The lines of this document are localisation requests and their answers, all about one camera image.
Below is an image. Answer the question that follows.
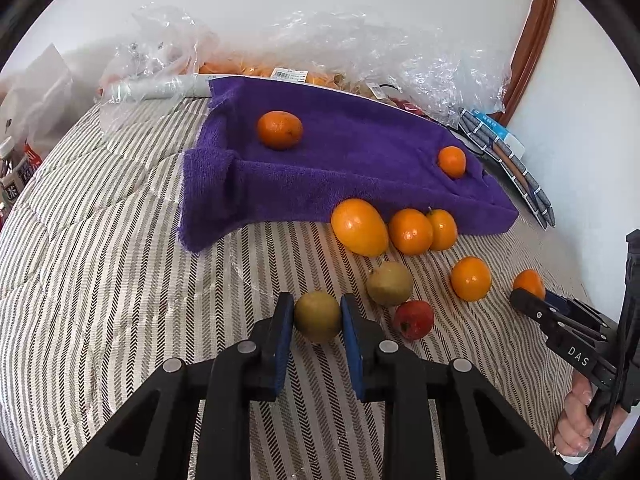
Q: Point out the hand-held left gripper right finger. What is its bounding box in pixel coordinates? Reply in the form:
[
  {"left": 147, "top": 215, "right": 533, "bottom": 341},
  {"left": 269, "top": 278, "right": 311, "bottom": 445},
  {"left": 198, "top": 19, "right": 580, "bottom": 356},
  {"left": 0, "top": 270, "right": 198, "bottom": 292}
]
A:
[{"left": 340, "top": 292, "right": 571, "bottom": 480}]

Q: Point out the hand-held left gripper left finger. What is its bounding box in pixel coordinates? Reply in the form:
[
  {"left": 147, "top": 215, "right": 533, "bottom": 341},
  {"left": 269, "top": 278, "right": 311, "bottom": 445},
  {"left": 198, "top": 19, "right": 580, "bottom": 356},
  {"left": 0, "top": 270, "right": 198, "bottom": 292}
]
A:
[{"left": 57, "top": 291, "right": 295, "bottom": 480}]

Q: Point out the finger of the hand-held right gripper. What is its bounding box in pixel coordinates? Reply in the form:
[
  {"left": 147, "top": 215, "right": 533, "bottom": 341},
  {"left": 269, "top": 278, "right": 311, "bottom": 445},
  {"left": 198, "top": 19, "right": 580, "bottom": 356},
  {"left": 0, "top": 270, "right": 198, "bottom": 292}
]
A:
[
  {"left": 544, "top": 290, "right": 612, "bottom": 332},
  {"left": 509, "top": 288, "right": 563, "bottom": 333}
]

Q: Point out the small orange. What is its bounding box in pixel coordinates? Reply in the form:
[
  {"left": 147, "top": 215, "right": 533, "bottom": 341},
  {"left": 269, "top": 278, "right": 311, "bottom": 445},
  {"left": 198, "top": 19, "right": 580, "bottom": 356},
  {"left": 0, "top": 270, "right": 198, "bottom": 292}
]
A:
[
  {"left": 438, "top": 146, "right": 467, "bottom": 179},
  {"left": 512, "top": 269, "right": 547, "bottom": 301}
]

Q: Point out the green-brown pear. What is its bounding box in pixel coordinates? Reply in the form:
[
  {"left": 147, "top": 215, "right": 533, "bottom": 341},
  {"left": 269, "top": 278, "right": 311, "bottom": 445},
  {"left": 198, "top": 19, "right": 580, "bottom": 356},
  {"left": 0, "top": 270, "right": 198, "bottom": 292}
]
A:
[
  {"left": 293, "top": 291, "right": 343, "bottom": 344},
  {"left": 366, "top": 261, "right": 414, "bottom": 308}
]

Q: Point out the purple towel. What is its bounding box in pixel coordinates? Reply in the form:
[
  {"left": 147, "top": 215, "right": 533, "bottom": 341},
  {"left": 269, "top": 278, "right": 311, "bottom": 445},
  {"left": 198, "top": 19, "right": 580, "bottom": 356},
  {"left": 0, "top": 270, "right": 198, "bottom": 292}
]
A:
[{"left": 178, "top": 76, "right": 519, "bottom": 254}]

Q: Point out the person's right hand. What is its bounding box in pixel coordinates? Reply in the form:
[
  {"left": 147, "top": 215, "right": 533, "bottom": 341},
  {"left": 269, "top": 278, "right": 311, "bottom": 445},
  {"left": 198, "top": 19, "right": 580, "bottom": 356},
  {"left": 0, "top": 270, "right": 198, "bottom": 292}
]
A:
[{"left": 553, "top": 372, "right": 632, "bottom": 462}]

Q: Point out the red apple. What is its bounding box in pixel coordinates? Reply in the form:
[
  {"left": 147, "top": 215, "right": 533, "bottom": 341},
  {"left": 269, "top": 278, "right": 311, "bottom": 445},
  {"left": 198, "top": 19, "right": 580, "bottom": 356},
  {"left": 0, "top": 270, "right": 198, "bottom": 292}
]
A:
[{"left": 392, "top": 300, "right": 435, "bottom": 341}]

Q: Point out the large oval orange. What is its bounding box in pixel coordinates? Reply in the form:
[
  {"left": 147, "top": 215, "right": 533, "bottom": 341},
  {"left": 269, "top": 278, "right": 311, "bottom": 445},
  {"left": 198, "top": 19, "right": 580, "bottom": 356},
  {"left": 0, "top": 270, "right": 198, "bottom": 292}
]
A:
[{"left": 330, "top": 198, "right": 390, "bottom": 256}]

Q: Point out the stack of grey packets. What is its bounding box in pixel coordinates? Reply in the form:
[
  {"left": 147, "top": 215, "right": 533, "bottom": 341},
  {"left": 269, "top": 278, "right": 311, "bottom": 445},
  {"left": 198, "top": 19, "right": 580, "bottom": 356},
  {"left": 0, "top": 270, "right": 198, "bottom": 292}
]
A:
[{"left": 459, "top": 107, "right": 557, "bottom": 231}]

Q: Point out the white and blue box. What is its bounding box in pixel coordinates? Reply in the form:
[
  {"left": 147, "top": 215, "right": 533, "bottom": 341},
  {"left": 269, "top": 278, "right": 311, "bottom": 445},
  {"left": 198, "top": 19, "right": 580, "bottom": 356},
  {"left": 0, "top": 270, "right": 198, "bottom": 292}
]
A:
[{"left": 474, "top": 110, "right": 527, "bottom": 159}]

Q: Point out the striped blanket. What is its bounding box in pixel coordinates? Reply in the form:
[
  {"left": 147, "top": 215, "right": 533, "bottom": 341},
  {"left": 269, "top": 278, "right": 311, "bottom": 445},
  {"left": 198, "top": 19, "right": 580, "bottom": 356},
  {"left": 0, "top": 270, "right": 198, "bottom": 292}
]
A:
[{"left": 0, "top": 94, "right": 601, "bottom": 480}]

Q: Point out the bagged orange fruit pack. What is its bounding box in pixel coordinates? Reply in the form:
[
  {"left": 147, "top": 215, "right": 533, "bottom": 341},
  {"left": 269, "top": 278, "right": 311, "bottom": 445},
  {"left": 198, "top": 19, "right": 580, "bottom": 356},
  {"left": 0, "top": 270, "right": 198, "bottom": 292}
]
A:
[{"left": 197, "top": 59, "right": 351, "bottom": 92}]

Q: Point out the sleeve of white cups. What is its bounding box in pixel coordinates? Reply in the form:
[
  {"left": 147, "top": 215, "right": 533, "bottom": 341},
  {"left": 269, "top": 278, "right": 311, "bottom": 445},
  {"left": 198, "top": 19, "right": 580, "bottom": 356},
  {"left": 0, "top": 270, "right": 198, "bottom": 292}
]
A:
[{"left": 106, "top": 73, "right": 215, "bottom": 105}]

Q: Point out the crumpled clear plastic wrap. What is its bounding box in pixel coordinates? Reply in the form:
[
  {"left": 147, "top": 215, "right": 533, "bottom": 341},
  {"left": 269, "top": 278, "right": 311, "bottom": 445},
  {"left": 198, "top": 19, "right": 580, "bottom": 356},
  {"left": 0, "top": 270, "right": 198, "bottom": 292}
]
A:
[{"left": 265, "top": 6, "right": 513, "bottom": 128}]

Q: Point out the red label bottle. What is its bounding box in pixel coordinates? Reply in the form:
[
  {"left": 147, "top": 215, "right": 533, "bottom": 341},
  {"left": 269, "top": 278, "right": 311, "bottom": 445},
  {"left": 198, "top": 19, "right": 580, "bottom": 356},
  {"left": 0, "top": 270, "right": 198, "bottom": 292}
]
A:
[{"left": 21, "top": 141, "right": 46, "bottom": 177}]

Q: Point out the clear plastic bag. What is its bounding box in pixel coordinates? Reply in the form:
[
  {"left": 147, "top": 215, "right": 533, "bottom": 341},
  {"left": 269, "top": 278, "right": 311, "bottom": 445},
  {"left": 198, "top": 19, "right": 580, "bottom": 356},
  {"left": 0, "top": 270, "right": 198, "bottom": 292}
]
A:
[{"left": 97, "top": 4, "right": 223, "bottom": 133}]

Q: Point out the dark label bottle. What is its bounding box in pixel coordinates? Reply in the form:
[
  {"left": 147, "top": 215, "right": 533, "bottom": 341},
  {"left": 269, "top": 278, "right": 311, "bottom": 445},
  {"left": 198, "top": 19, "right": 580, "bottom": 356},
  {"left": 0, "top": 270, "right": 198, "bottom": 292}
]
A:
[{"left": 0, "top": 137, "right": 32, "bottom": 213}]

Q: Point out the white paper bag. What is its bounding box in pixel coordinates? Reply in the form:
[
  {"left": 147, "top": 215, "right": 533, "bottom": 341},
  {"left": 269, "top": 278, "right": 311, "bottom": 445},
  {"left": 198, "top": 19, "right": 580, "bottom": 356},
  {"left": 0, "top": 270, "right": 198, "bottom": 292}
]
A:
[{"left": 0, "top": 42, "right": 76, "bottom": 148}]

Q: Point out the brown wooden door frame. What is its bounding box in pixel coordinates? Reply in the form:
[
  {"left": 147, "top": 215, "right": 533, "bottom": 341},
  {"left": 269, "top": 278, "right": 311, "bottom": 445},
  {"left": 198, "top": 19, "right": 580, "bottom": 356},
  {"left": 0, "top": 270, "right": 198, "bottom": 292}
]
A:
[{"left": 495, "top": 0, "right": 561, "bottom": 128}]

